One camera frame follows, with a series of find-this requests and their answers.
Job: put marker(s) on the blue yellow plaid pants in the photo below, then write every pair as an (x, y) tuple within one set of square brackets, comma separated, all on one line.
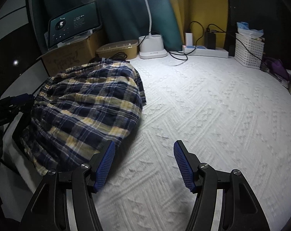
[(78, 110)]

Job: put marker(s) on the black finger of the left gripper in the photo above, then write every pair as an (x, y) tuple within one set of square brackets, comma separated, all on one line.
[(11, 106)]

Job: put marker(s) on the white power strip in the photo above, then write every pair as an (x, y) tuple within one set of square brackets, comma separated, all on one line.
[(203, 51)]

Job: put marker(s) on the blue plastic bags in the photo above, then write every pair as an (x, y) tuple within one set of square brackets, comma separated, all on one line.
[(243, 29)]

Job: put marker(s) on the black tablet screen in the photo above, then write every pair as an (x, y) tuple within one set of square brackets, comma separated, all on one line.
[(72, 23)]

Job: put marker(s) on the white perforated plastic basket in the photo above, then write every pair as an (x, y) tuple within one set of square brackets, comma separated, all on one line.
[(248, 51)]

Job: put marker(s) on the white USB charger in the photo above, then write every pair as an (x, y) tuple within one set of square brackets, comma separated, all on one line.
[(189, 39)]

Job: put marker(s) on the white desk lamp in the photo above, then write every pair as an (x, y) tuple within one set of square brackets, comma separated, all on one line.
[(151, 46)]

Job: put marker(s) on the beige lidded container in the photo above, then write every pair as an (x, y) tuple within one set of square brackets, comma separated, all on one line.
[(128, 47)]

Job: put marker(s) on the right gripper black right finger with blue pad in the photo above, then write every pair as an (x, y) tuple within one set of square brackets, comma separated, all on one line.
[(240, 209)]

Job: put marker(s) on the yellow curtain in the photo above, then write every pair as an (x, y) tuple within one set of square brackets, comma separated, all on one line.
[(195, 15)]

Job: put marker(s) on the purple cloth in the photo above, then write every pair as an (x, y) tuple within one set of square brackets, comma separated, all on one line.
[(276, 67)]

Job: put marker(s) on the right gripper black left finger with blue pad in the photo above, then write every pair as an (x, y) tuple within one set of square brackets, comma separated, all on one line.
[(48, 207)]

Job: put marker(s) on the white textured bedspread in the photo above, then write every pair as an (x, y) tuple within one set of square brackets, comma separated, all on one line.
[(228, 115)]

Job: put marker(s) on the black power adapter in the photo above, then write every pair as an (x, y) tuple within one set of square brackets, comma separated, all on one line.
[(210, 40)]

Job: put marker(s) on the teal curtain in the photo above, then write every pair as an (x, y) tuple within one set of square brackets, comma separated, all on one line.
[(121, 19)]

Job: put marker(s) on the brown cardboard box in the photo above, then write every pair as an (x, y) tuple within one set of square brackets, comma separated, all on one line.
[(77, 53)]

